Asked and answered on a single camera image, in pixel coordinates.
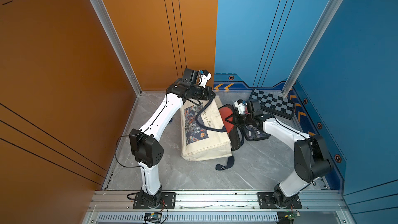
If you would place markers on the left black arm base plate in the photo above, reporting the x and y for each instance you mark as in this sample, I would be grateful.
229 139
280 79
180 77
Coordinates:
160 200

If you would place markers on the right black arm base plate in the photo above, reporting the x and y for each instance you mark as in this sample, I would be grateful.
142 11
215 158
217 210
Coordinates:
274 200

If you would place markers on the left aluminium corner post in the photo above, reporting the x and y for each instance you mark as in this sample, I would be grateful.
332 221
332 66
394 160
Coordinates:
108 26

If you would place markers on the white vent grille strip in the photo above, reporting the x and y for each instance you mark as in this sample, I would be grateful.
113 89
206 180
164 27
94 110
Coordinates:
187 217

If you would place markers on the right green circuit board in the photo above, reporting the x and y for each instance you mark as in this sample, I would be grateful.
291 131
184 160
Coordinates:
292 216

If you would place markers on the right aluminium corner post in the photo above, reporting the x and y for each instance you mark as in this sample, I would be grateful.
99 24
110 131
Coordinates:
326 17

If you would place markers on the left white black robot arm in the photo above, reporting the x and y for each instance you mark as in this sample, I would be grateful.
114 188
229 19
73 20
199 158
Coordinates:
145 142

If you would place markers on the aluminium mounting rail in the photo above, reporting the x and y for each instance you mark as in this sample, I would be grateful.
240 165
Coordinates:
221 200

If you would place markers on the cream canvas tote bag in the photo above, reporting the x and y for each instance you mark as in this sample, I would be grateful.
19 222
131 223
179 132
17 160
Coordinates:
199 144

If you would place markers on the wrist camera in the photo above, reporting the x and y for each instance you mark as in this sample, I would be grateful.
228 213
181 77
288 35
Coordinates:
240 106
205 76

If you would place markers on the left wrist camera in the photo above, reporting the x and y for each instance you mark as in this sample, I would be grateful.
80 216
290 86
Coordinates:
205 76

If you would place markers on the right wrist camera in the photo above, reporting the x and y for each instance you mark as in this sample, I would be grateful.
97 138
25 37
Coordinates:
240 106

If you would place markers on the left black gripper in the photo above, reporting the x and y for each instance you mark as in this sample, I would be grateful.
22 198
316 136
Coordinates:
207 96

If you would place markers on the black white chess board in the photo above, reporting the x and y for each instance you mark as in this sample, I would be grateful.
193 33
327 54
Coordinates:
274 104

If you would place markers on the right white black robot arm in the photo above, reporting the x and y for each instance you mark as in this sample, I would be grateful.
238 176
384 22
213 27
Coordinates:
312 159

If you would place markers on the aluminium corner post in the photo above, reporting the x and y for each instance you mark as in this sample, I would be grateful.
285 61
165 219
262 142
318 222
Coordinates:
108 26
326 17

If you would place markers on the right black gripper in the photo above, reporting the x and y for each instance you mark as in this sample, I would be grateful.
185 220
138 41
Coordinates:
235 119

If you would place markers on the green circuit board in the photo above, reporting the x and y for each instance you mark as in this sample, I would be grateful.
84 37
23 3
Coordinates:
292 216
153 218

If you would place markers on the left green circuit board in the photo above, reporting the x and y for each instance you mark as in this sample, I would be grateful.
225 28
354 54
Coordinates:
153 218

